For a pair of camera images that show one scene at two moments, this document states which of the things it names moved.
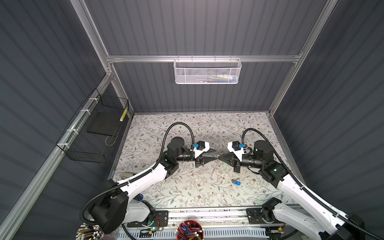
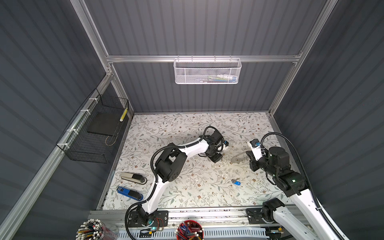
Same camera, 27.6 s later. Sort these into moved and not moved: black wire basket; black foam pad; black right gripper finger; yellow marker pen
Moved: black right gripper finger
Not moved: black wire basket; yellow marker pen; black foam pad
